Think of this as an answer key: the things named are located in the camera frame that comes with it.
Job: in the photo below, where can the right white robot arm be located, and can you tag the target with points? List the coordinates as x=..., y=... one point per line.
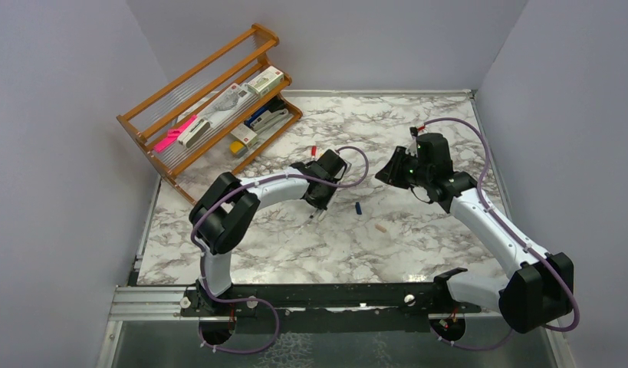
x=539, y=285

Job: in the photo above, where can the long white printed box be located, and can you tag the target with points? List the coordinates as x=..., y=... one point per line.
x=225, y=105

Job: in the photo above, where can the yellow grey eraser block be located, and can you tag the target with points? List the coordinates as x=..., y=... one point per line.
x=237, y=148

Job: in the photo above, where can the pink highlighter marker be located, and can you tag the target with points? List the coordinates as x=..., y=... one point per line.
x=173, y=134

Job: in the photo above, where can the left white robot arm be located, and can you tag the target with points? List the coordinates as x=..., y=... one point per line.
x=221, y=218

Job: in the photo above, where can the blue grey stapler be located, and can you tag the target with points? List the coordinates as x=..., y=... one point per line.
x=262, y=117

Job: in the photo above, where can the wooden shelf rack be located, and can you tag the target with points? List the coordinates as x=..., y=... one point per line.
x=236, y=63

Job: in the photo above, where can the beige deli staples box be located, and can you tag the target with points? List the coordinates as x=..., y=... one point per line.
x=245, y=135

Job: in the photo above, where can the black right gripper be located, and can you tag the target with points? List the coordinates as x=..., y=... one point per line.
x=391, y=173

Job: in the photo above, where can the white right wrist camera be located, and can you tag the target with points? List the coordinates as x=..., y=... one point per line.
x=414, y=132

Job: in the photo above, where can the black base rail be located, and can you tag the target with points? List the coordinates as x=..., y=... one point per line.
x=321, y=308

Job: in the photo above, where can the green white deli box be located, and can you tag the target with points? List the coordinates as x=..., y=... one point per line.
x=266, y=81

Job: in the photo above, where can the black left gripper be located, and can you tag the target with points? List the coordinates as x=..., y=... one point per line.
x=322, y=204

